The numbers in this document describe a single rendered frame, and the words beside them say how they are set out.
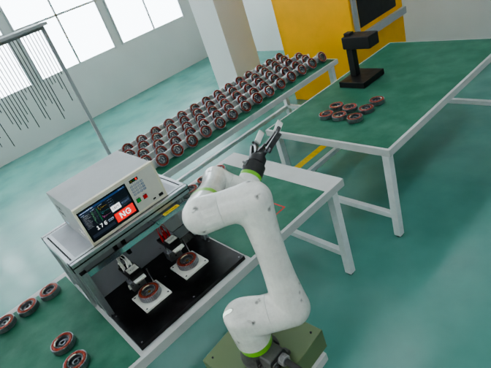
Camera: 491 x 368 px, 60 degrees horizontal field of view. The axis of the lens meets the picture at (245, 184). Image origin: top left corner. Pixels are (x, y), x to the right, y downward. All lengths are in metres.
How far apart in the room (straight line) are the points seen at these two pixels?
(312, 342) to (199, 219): 0.64
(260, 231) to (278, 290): 0.22
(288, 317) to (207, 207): 0.45
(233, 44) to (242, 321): 4.66
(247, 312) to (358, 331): 1.33
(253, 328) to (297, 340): 0.24
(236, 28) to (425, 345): 4.40
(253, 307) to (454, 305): 1.57
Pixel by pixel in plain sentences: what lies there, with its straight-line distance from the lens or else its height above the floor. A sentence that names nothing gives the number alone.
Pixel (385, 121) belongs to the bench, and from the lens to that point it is 3.07.
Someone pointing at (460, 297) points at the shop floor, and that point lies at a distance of 2.82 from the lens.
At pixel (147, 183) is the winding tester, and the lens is 2.13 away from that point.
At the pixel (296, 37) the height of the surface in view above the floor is 0.84.
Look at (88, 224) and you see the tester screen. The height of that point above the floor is 1.22.
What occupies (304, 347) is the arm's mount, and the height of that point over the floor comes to 0.84.
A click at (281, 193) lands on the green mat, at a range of 2.53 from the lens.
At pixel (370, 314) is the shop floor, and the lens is 2.75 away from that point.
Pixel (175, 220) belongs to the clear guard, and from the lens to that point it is 2.06.
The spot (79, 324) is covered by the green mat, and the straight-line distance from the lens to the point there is 2.35.
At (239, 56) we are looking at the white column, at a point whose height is 0.76.
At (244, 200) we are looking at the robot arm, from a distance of 1.24.
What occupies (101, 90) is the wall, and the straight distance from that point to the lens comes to 8.76.
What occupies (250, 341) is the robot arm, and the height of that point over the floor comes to 0.99.
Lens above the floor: 2.11
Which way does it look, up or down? 30 degrees down
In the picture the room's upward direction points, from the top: 20 degrees counter-clockwise
